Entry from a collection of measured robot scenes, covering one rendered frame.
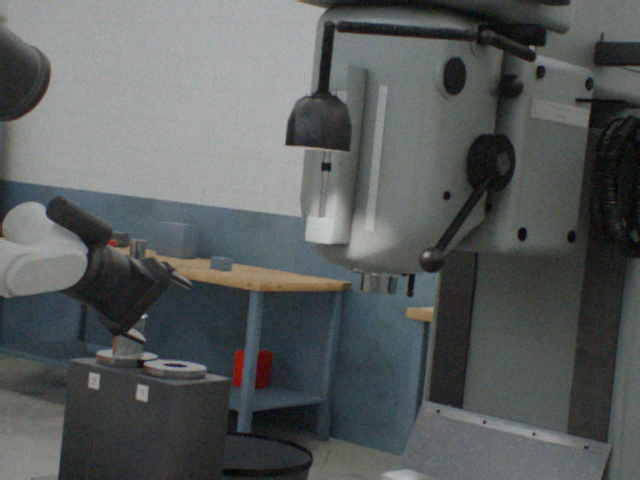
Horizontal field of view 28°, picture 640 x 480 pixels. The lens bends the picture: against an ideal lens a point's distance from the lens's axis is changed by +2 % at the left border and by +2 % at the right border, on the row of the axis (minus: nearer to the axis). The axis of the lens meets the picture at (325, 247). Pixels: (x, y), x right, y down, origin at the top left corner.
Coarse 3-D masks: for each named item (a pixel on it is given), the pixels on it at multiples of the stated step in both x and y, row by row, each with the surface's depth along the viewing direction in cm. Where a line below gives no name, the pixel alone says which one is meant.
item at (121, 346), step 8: (136, 328) 186; (144, 328) 187; (120, 336) 186; (144, 336) 187; (112, 344) 187; (120, 344) 186; (128, 344) 185; (136, 344) 186; (144, 344) 187; (112, 352) 187; (120, 352) 186; (128, 352) 185; (136, 352) 186
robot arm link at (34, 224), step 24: (24, 216) 164; (48, 216) 161; (72, 216) 162; (96, 216) 166; (24, 240) 162; (48, 240) 160; (72, 240) 162; (96, 240) 167; (96, 264) 166; (72, 288) 166; (96, 288) 168
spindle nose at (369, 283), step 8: (360, 280) 156; (368, 280) 155; (376, 280) 155; (384, 280) 155; (392, 280) 155; (360, 288) 156; (368, 288) 155; (376, 288) 155; (384, 288) 155; (392, 288) 155
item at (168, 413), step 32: (96, 384) 183; (128, 384) 179; (160, 384) 175; (192, 384) 176; (224, 384) 182; (64, 416) 187; (96, 416) 183; (128, 416) 179; (160, 416) 175; (192, 416) 177; (224, 416) 182; (64, 448) 187; (96, 448) 183; (128, 448) 179; (160, 448) 175; (192, 448) 178; (224, 448) 183
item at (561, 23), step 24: (312, 0) 153; (336, 0) 151; (360, 0) 149; (384, 0) 147; (408, 0) 146; (432, 0) 144; (456, 0) 144; (480, 0) 146; (504, 0) 150; (528, 0) 154; (552, 24) 160
